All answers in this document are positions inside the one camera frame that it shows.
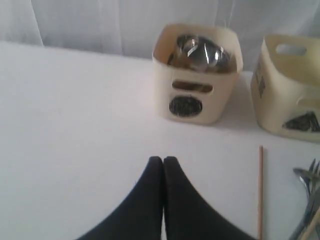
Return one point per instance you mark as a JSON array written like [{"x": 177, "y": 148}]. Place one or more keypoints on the steel fork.
[{"x": 309, "y": 212}]

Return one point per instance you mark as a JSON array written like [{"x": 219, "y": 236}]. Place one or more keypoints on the wooden chopstick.
[
  {"x": 311, "y": 227},
  {"x": 260, "y": 193}
]

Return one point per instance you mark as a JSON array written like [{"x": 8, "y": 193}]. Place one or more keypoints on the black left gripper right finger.
[{"x": 187, "y": 214}]

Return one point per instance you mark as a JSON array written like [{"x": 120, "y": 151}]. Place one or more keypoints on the white backdrop curtain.
[{"x": 131, "y": 27}]

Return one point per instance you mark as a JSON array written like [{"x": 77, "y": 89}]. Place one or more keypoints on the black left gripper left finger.
[{"x": 139, "y": 216}]

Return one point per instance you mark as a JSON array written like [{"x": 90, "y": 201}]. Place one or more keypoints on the cream bin circle mark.
[{"x": 188, "y": 96}]

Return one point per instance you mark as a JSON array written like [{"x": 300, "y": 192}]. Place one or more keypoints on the cream bin triangle mark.
[{"x": 285, "y": 87}]

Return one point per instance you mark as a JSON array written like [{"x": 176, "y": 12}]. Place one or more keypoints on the steel bowls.
[{"x": 200, "y": 54}]

